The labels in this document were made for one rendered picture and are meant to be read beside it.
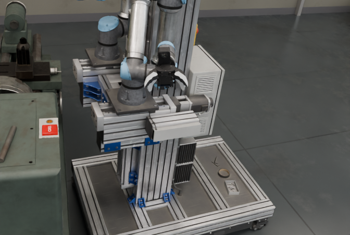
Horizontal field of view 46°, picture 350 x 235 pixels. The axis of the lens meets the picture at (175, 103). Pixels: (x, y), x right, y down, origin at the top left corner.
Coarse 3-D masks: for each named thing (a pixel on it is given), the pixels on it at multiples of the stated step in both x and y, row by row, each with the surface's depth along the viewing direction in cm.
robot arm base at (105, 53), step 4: (100, 44) 244; (104, 44) 242; (108, 44) 242; (112, 44) 244; (116, 44) 246; (96, 48) 247; (100, 48) 245; (104, 48) 244; (108, 48) 244; (112, 48) 245; (116, 48) 248; (96, 52) 247; (100, 52) 245; (104, 52) 244; (108, 52) 244; (112, 52) 245; (116, 52) 249; (96, 56) 247; (100, 56) 245; (104, 56) 245; (108, 56) 245; (112, 56) 246; (116, 56) 248; (108, 60) 246
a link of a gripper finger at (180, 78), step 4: (176, 72) 153; (180, 72) 153; (176, 76) 151; (180, 76) 150; (184, 76) 150; (176, 80) 155; (180, 80) 150; (184, 80) 148; (180, 84) 153; (184, 84) 148; (184, 88) 152
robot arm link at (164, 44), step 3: (162, 42) 173; (165, 42) 173; (168, 42) 173; (159, 45) 172; (162, 45) 171; (165, 45) 170; (168, 45) 171; (171, 45) 172; (171, 48) 170; (174, 48) 173; (171, 51) 168; (174, 51) 172; (174, 54) 169; (156, 57) 173; (156, 63) 174
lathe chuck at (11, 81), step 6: (0, 78) 201; (6, 78) 202; (12, 78) 205; (0, 84) 197; (6, 84) 198; (12, 84) 200; (18, 84) 203; (24, 84) 208; (24, 90) 203; (30, 90) 209
